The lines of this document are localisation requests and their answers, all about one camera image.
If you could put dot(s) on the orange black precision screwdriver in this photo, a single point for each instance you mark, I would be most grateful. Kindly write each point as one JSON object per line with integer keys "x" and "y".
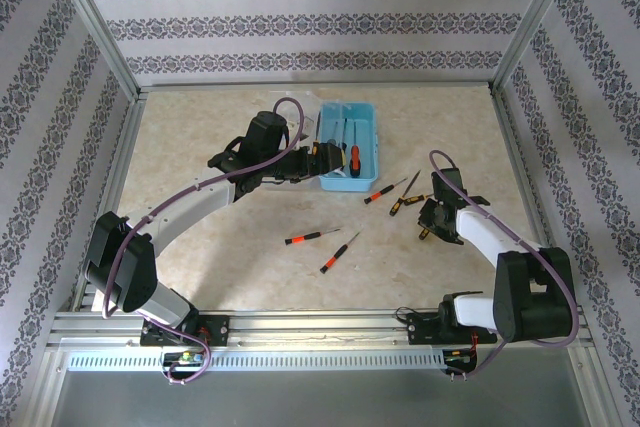
{"x": 332, "y": 261}
{"x": 300, "y": 238}
{"x": 377, "y": 195}

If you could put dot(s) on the aluminium cross rail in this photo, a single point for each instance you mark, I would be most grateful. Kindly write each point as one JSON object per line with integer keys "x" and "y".
{"x": 425, "y": 85}

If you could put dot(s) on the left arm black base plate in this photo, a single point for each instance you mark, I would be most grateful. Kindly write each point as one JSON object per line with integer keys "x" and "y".
{"x": 220, "y": 329}

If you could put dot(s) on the clear plastic toolbox lid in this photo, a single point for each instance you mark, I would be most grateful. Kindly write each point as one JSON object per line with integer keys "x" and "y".
{"x": 312, "y": 103}

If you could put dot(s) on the grey metal panel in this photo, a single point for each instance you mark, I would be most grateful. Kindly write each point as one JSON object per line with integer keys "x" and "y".
{"x": 320, "y": 402}

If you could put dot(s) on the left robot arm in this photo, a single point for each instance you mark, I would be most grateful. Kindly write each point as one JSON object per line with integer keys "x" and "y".
{"x": 190, "y": 207}

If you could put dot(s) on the light blue toolbox base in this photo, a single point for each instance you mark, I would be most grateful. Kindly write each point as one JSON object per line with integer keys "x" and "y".
{"x": 350, "y": 183}

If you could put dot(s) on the aluminium side rail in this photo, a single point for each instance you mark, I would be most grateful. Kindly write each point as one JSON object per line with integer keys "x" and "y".
{"x": 527, "y": 197}
{"x": 122, "y": 147}

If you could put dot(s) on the aluminium frame post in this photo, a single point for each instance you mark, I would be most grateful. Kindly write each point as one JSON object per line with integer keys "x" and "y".
{"x": 533, "y": 22}
{"x": 98, "y": 27}

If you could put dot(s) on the wide aluminium mounting rail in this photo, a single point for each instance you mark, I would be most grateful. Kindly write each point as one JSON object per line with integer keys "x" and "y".
{"x": 325, "y": 327}

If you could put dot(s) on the large orange black screwdriver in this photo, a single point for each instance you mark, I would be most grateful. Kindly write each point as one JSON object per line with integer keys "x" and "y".
{"x": 355, "y": 162}

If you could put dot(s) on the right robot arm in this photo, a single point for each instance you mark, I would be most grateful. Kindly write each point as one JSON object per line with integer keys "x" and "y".
{"x": 485, "y": 234}

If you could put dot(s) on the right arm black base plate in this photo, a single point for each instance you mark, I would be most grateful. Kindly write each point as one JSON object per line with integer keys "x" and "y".
{"x": 420, "y": 329}

